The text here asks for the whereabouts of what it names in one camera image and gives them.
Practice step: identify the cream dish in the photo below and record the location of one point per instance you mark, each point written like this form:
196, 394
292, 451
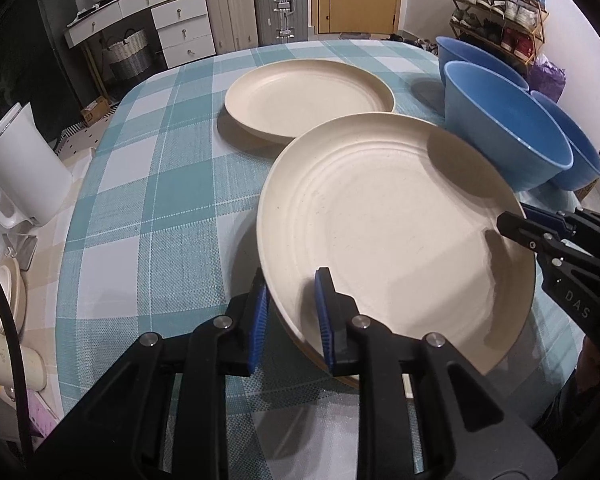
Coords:
15, 295

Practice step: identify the person's right hand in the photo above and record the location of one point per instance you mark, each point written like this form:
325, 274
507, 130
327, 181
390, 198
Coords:
592, 362

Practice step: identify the silver suitcase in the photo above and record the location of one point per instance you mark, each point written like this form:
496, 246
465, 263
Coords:
280, 5

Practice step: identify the white water pitcher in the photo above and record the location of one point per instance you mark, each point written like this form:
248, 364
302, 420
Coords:
20, 160

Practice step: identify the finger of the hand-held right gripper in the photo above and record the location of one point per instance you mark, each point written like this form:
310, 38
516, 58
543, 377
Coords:
520, 230
545, 217

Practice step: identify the teal checkered tablecloth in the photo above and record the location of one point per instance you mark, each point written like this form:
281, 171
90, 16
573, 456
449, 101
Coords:
155, 200

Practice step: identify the large cream plate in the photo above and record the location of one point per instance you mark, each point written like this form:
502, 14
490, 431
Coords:
395, 220

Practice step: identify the rows of assorted shoes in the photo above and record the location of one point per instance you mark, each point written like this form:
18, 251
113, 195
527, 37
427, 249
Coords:
510, 10

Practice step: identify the blue bowl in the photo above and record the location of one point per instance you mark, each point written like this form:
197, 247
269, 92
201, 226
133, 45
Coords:
505, 125
582, 155
472, 55

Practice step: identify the woven laundry basket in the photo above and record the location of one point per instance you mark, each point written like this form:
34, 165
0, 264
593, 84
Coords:
127, 55

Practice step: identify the white drawer dresser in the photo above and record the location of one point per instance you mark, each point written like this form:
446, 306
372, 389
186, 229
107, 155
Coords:
180, 20

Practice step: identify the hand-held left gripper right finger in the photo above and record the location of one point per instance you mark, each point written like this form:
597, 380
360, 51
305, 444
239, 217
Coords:
324, 320

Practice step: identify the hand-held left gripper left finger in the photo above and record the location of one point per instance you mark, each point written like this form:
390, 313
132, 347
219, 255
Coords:
257, 330

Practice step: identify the wooden shoe rack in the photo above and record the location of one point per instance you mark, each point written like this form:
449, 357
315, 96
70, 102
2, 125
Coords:
537, 30

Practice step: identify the small cardboard box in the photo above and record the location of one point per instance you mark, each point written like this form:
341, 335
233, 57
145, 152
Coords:
96, 111

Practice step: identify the purple bag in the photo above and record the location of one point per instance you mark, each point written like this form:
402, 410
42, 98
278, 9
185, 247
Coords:
547, 77

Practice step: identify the white cup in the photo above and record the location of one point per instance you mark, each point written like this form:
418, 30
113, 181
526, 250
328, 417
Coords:
15, 360

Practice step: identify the beige suitcase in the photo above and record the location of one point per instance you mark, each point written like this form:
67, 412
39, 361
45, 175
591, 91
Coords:
230, 10

